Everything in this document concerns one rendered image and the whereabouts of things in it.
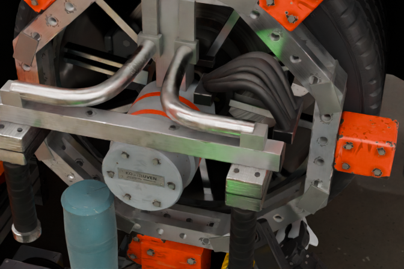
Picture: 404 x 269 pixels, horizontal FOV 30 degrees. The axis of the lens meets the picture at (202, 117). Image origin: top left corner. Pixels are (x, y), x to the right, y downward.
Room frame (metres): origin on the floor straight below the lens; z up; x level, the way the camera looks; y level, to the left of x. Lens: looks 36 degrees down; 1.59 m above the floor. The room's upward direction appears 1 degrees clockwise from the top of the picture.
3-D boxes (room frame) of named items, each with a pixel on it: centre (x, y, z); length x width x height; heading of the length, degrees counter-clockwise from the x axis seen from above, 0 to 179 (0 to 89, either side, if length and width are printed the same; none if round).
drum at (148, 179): (0.96, 0.06, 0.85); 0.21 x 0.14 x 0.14; 165
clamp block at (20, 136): (0.87, 0.26, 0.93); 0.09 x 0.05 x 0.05; 165
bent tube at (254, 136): (0.88, -0.02, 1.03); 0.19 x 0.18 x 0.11; 165
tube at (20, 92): (0.93, 0.17, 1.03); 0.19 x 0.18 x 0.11; 165
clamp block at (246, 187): (0.79, -0.07, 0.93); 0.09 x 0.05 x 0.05; 165
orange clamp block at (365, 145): (0.95, -0.26, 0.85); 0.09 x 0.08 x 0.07; 75
